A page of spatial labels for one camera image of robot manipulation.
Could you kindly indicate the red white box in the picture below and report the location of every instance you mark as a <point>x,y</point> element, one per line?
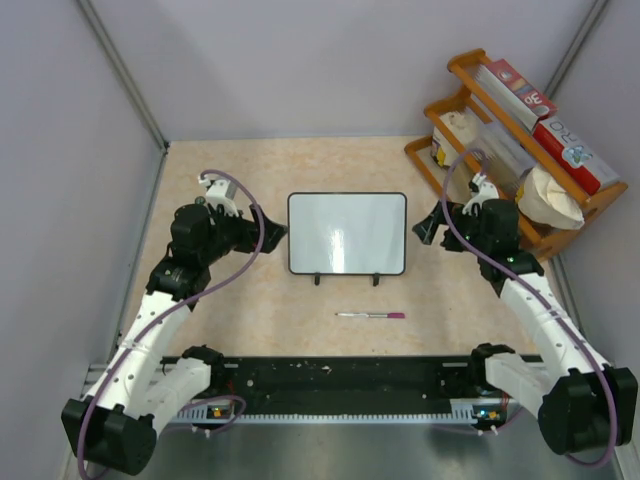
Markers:
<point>586,167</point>

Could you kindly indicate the magenta capped marker pen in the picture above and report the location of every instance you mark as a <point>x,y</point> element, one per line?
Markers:
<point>389,315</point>

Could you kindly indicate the red box top shelf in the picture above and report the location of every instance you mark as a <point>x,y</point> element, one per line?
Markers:
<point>514,93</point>

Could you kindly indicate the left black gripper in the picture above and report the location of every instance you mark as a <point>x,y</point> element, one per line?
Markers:
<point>245,228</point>

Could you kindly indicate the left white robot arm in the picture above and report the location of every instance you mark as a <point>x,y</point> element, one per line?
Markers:
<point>118,422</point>

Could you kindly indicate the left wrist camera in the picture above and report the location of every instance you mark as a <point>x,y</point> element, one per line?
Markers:
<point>220,192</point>

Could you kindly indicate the cream cloth bundle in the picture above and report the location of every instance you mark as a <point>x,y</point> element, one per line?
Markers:
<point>544,201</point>

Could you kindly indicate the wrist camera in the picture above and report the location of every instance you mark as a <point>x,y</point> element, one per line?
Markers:
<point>482,189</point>
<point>220,192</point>

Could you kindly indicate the clear plastic container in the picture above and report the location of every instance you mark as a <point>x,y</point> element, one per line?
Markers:
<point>503,159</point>

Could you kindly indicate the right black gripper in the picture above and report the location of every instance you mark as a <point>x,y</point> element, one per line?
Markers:
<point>427,228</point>

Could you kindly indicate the orange wooden shelf rack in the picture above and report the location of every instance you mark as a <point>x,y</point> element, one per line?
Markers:
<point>543,240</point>

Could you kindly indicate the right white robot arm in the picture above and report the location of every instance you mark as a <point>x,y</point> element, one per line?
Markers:
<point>581,401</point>

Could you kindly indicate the white yellow jar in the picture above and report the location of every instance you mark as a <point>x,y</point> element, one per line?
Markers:
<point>463,125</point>

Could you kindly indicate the black framed whiteboard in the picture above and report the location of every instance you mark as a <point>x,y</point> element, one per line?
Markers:
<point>347,234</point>

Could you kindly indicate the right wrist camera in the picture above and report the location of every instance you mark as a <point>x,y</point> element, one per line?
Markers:
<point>482,189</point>

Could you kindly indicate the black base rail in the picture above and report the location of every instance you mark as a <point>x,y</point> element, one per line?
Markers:
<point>347,385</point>

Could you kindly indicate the grey slotted cable duct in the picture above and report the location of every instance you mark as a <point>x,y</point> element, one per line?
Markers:
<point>455,414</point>

